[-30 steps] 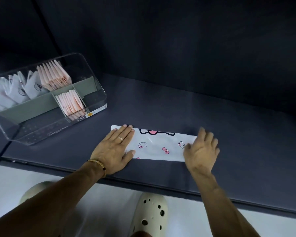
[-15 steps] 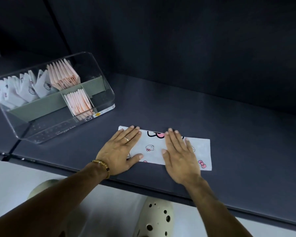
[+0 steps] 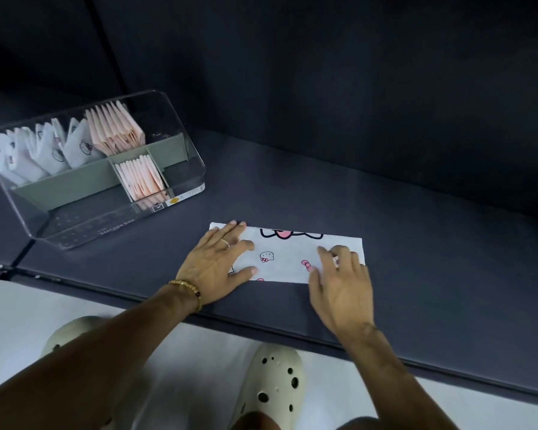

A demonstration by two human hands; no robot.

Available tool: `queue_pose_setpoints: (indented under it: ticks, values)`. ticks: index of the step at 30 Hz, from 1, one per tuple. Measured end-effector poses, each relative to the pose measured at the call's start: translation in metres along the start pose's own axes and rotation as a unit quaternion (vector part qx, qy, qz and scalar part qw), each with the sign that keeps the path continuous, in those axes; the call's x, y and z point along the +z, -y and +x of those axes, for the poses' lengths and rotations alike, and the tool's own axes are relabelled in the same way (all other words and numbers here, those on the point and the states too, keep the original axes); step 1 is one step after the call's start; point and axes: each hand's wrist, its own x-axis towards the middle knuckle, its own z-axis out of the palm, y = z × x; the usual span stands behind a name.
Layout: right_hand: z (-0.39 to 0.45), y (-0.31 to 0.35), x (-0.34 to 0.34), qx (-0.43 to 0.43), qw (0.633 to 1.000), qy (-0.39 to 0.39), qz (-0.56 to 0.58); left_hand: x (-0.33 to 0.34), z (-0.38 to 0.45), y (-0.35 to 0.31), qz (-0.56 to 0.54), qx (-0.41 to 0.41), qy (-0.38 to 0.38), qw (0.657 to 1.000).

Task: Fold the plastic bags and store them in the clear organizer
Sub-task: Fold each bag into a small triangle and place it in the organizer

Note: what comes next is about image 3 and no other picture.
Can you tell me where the cream right clog shoe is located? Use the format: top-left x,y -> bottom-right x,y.
231,342 -> 305,430

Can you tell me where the person's right leg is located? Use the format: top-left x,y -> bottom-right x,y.
233,411 -> 386,430

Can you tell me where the cream left clog shoe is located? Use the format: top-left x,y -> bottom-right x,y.
40,315 -> 117,359

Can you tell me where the stack of polka dot bags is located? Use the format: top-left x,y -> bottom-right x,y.
116,100 -> 146,148

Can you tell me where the stack of kitty bags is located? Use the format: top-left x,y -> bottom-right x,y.
208,221 -> 366,285

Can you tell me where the cream clog shoe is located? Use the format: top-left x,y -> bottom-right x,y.
40,315 -> 117,359
231,342 -> 305,430

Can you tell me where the person's left hand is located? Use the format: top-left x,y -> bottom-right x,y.
175,220 -> 259,309

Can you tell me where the brown bead bracelet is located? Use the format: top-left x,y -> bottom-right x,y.
168,279 -> 203,314

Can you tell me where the pink bags row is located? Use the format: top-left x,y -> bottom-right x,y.
139,154 -> 168,194

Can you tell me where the person's right forearm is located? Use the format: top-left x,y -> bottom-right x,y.
340,324 -> 460,430

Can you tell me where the white kitty bags group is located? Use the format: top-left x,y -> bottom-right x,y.
0,127 -> 50,183

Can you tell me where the dark blue sofa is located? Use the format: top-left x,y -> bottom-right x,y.
0,0 -> 538,401

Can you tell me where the person's left forearm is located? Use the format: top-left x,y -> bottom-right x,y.
0,286 -> 203,430

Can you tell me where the clear plastic organizer box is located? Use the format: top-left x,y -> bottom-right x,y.
0,89 -> 207,251

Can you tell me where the person's right hand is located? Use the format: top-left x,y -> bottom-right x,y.
308,245 -> 377,341

